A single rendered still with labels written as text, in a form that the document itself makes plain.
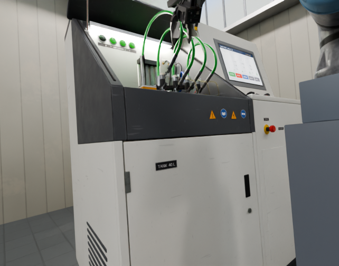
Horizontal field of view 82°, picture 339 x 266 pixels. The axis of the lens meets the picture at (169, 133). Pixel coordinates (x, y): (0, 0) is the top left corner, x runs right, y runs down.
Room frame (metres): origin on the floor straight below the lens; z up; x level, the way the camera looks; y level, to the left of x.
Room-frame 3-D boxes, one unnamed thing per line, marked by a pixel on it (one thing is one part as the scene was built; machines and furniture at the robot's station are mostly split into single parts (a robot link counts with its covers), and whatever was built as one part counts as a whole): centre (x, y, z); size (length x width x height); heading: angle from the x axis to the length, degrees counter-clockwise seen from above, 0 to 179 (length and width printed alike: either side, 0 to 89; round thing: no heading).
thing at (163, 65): (1.31, -0.03, 1.20); 0.13 x 0.03 x 0.31; 125
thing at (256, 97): (1.23, -0.64, 0.96); 0.70 x 0.22 x 0.03; 125
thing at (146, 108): (0.76, -0.12, 0.87); 0.62 x 0.04 x 0.16; 125
